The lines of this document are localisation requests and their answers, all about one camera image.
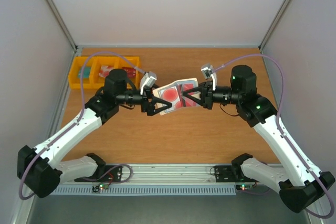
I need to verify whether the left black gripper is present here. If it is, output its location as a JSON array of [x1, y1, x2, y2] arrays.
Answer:
[[117, 83, 172, 116]]

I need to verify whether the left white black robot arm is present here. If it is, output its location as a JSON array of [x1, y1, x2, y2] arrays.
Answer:
[[17, 69, 172, 200]]

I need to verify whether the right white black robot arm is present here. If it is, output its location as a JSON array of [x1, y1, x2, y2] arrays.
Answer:
[[182, 65, 335, 213]]

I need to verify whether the red card in bin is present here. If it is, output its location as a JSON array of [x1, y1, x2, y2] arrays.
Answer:
[[122, 67, 137, 79]]

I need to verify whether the white red-dot card in bin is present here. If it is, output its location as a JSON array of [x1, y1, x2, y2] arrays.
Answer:
[[99, 65, 114, 78]]

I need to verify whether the teal card in bin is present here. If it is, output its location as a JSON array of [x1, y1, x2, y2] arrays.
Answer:
[[77, 67, 91, 79]]

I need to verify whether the yellow three-compartment bin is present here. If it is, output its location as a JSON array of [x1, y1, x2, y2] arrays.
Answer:
[[68, 56, 142, 89]]

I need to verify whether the right small circuit board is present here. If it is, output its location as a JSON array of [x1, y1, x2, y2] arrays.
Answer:
[[236, 184, 254, 191]]

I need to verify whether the small circuit board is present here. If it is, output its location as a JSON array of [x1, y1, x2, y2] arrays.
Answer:
[[92, 184, 109, 193], [236, 184, 254, 191]]

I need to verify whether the left small circuit board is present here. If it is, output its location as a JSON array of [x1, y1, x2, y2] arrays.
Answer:
[[92, 184, 109, 193]]

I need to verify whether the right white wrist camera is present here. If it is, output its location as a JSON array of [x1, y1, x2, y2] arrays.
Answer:
[[201, 63, 217, 91]]

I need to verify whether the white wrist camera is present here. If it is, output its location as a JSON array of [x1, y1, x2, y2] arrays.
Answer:
[[140, 71, 157, 95], [201, 63, 217, 91]]

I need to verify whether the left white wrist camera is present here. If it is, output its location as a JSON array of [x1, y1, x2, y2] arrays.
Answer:
[[140, 71, 157, 95]]

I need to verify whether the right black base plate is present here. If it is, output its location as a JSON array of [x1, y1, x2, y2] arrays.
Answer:
[[213, 165, 256, 184]]

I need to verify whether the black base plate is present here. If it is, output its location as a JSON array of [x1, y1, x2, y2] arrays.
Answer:
[[74, 165, 123, 183], [213, 165, 256, 184]]

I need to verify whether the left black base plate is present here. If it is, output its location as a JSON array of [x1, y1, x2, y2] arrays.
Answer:
[[74, 165, 123, 183]]

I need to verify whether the grey slotted cable duct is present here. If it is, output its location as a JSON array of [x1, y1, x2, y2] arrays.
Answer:
[[52, 185, 236, 197]]

